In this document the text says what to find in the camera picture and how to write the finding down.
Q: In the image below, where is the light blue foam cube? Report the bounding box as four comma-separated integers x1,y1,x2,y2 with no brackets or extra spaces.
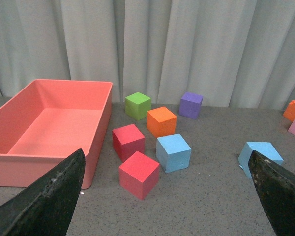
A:
238,142,284,179
156,134,192,173

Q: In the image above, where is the purple foam cube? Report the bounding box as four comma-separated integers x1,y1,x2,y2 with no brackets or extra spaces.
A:
178,92,203,119

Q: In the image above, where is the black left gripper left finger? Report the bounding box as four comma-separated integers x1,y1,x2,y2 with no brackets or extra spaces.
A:
0,149,85,236

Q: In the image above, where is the grey curtain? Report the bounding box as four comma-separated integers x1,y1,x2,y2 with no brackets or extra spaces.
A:
0,0,295,109

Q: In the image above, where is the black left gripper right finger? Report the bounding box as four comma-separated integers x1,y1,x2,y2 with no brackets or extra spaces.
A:
248,150,295,236

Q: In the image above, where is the green foam cube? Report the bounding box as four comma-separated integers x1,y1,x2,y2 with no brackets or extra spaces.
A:
125,92,151,120

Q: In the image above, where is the pink plastic bin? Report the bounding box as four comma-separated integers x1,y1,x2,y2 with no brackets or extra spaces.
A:
0,79,113,189

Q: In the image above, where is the orange foam cube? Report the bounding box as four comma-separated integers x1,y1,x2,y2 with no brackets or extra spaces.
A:
283,100,295,122
147,106,177,138

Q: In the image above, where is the orange foam cube centre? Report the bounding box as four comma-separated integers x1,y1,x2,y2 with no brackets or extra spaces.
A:
147,106,177,138

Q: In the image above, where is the red foam cube front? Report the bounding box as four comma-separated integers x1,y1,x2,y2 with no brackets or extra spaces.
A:
118,151,160,200

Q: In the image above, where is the dark red foam cube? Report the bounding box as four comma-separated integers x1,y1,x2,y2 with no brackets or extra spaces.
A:
112,124,145,162

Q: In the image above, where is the orange foam cube right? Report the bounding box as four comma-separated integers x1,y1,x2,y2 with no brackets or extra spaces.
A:
283,100,295,122

